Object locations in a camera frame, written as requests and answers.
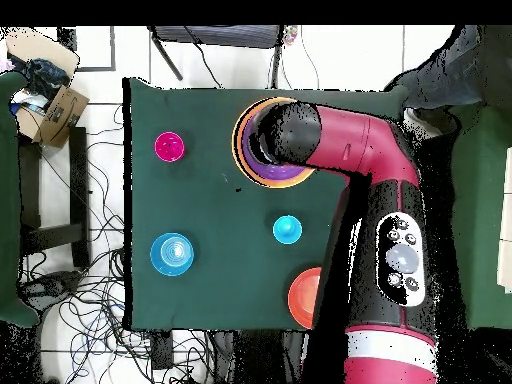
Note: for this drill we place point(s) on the black folding chair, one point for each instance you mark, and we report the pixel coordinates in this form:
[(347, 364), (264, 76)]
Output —
[(218, 36)]

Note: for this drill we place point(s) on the cardboard box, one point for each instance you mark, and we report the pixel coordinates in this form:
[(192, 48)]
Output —
[(62, 116)]

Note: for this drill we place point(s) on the black power adapter box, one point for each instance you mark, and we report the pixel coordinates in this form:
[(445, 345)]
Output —
[(162, 354)]

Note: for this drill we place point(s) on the small blue bowl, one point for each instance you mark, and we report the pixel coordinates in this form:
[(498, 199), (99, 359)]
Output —
[(172, 254)]

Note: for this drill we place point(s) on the dark green tablecloth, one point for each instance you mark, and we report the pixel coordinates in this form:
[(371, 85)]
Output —
[(200, 200)]

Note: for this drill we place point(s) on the pink cup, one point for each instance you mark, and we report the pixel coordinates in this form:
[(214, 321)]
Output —
[(169, 146)]

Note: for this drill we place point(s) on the blue cup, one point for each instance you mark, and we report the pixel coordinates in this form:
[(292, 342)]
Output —
[(287, 230)]

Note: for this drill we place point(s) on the grey black floor base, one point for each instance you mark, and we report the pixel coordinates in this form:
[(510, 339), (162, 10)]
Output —
[(48, 286)]

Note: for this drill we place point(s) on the large orange bowl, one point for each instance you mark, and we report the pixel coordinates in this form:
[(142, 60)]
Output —
[(240, 136)]

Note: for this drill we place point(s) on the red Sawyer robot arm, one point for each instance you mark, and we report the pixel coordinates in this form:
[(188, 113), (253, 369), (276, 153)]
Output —
[(360, 144)]

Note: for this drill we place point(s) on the person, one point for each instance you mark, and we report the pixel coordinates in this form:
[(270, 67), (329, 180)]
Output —
[(460, 72)]

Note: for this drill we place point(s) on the large red bowl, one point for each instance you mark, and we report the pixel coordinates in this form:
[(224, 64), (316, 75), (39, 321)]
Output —
[(304, 298)]

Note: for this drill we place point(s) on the black metal frame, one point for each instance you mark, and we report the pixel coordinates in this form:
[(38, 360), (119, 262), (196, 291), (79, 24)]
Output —
[(67, 38)]

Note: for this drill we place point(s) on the green cloth covered table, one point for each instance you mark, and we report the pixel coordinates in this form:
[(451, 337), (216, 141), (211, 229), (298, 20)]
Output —
[(8, 200), (480, 200)]

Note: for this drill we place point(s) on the multicoloured small toy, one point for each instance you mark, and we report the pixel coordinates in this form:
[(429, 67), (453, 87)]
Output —
[(290, 34)]

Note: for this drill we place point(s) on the black bench stand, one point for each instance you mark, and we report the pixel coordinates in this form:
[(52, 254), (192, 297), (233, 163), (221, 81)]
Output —
[(78, 196)]

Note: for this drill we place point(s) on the purple bowl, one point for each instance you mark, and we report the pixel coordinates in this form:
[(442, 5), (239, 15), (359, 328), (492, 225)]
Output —
[(280, 172)]

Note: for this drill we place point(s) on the black plastic bag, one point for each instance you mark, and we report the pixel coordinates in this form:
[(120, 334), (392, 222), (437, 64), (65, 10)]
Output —
[(46, 76)]

